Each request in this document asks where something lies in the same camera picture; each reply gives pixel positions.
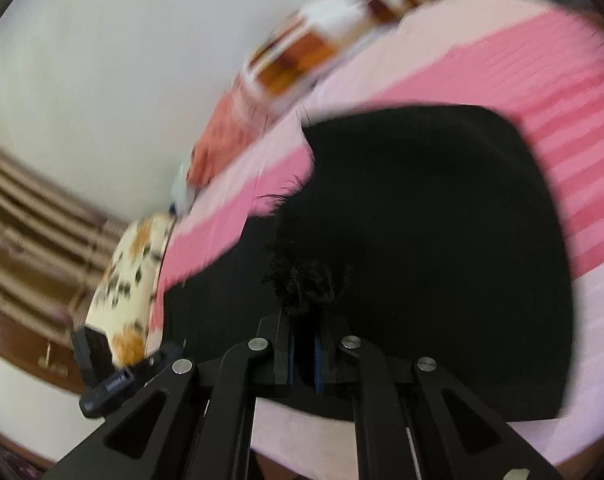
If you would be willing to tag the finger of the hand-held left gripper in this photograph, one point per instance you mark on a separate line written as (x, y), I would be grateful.
(112, 390)
(92, 355)

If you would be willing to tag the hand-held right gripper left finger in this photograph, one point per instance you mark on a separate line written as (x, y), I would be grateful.
(291, 360)

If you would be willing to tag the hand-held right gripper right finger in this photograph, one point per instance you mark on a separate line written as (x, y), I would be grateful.
(321, 360)

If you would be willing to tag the black pants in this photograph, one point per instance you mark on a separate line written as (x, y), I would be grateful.
(432, 235)

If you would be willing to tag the floral pillow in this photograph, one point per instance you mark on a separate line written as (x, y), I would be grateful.
(132, 270)

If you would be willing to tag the striped curtain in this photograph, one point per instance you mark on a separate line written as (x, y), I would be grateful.
(32, 240)

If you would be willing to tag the folded plaid quilt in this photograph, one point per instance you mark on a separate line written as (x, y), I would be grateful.
(292, 60)

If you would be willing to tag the pink checked bed sheet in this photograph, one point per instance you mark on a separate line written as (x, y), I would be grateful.
(557, 85)

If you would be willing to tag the brown wooden bed frame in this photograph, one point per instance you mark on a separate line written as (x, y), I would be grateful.
(17, 345)

